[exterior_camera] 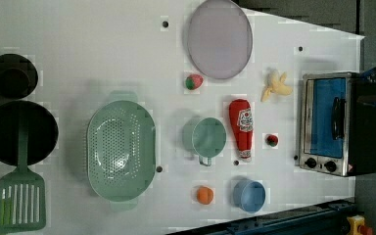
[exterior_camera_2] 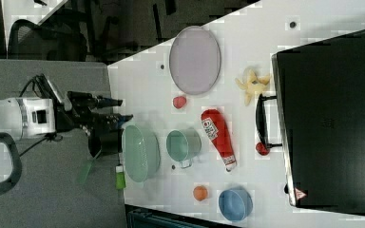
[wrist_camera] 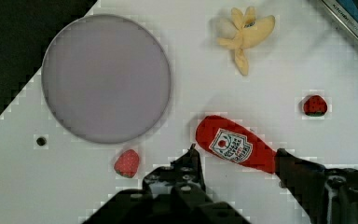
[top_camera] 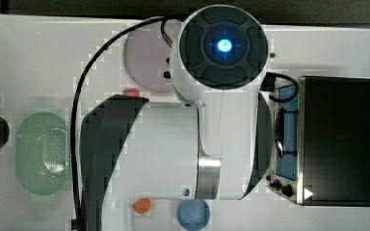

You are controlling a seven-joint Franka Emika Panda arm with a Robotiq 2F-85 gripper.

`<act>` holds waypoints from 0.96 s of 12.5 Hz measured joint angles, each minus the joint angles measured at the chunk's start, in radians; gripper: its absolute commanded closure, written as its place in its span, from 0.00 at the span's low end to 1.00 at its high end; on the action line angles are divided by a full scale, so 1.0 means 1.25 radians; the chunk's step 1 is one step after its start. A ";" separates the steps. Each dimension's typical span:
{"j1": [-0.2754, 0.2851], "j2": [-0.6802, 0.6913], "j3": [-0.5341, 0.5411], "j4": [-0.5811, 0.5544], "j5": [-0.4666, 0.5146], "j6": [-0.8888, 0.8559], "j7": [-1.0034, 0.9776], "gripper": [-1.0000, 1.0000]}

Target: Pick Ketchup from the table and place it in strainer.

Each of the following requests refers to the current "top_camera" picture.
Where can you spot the green oval strainer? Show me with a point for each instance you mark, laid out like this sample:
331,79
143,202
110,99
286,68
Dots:
42,159

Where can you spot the purple round plate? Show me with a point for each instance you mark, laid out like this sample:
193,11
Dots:
146,57

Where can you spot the orange plush fruit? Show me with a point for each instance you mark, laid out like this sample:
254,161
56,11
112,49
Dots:
142,206

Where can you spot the black toaster oven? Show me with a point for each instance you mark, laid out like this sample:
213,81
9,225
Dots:
322,142

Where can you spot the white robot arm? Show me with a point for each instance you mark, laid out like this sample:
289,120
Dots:
214,142

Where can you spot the red plush strawberry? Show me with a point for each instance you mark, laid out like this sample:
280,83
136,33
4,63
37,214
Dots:
132,93

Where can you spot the blue bowl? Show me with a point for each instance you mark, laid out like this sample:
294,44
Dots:
193,215

